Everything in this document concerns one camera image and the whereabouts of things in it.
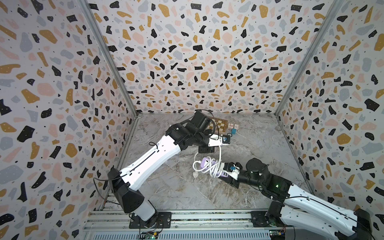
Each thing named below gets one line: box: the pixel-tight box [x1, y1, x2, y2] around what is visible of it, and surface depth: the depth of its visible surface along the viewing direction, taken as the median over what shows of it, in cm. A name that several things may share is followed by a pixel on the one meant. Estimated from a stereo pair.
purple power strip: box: [200, 157, 230, 178], surface depth 66 cm
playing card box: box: [227, 123, 240, 130], surface depth 115 cm
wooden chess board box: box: [206, 117, 228, 133], surface depth 115 cm
